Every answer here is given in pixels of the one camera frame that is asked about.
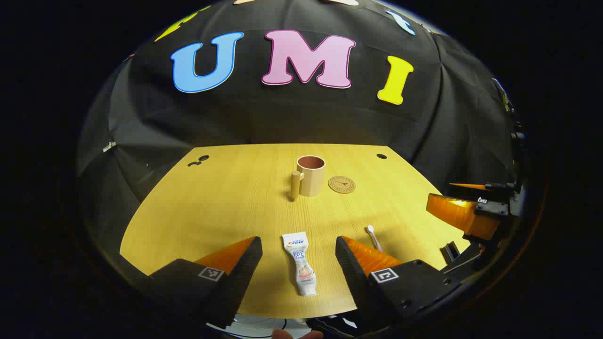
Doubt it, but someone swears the beige cup with handle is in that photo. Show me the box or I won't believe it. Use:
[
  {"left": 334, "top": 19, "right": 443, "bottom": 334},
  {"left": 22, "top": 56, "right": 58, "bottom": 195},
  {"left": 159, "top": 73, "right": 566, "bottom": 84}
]
[{"left": 290, "top": 155, "right": 326, "bottom": 200}]

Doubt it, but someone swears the white toothpaste tube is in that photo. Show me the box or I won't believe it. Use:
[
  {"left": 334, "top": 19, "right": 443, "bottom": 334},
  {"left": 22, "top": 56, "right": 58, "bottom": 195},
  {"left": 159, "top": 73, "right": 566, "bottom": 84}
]
[{"left": 282, "top": 231, "right": 318, "bottom": 297}]

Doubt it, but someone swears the black backdrop cloth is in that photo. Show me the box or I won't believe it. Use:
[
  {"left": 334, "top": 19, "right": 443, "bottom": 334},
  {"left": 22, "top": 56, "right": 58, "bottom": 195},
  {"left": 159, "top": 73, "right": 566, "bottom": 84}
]
[{"left": 75, "top": 0, "right": 519, "bottom": 264}]

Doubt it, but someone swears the white toothbrush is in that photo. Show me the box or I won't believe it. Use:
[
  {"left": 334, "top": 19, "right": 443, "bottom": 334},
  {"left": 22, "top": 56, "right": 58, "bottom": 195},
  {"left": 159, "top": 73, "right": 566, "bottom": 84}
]
[{"left": 367, "top": 225, "right": 383, "bottom": 252}]

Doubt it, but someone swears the wooden desktop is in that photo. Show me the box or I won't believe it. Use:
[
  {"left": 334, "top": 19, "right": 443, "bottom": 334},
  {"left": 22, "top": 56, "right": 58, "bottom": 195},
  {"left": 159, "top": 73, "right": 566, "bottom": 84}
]
[{"left": 120, "top": 144, "right": 472, "bottom": 320}]

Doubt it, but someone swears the round brown coaster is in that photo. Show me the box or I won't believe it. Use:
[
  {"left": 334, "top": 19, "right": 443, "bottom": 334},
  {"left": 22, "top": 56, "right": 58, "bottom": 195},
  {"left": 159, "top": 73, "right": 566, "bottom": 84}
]
[{"left": 328, "top": 176, "right": 356, "bottom": 194}]

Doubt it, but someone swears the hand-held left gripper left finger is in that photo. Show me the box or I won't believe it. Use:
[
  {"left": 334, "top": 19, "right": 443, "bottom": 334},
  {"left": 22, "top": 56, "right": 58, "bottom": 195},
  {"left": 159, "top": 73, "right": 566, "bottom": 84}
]
[{"left": 150, "top": 236, "right": 263, "bottom": 329}]

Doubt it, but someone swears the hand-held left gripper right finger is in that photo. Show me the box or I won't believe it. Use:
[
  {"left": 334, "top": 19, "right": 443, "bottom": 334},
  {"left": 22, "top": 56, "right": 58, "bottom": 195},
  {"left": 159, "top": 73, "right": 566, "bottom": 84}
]
[{"left": 335, "top": 236, "right": 464, "bottom": 332}]

